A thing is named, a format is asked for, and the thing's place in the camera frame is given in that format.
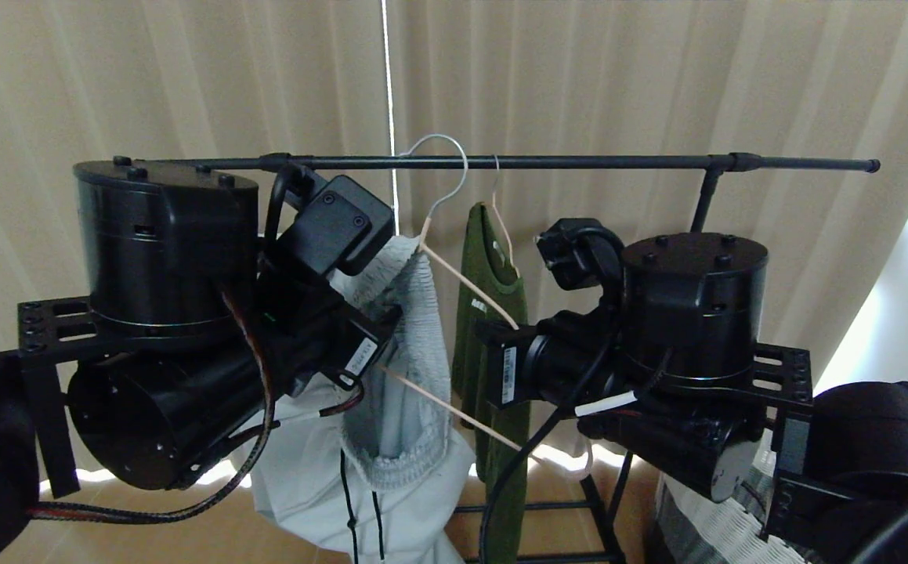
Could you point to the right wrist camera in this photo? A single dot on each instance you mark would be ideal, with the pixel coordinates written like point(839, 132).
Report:
point(579, 251)

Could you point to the white laundry basket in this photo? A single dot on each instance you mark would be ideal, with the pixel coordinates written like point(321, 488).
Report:
point(712, 533)

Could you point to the pale grey shorts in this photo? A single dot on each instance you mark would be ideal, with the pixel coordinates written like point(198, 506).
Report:
point(414, 329)

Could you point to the black clothes rack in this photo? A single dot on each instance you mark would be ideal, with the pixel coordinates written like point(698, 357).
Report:
point(579, 162)

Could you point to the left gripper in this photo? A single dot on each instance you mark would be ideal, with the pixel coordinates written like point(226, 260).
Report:
point(171, 407)

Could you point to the beige curtain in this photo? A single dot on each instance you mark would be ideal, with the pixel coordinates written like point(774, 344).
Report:
point(657, 78)

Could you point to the green long-sleeved shirt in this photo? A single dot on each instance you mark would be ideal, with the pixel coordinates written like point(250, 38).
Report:
point(489, 274)

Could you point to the pink clothes hanger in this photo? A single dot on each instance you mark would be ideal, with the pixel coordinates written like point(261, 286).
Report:
point(503, 235)
point(469, 285)

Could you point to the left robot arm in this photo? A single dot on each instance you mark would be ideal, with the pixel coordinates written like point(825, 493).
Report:
point(164, 251)

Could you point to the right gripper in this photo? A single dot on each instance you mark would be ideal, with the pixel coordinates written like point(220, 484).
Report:
point(563, 360)

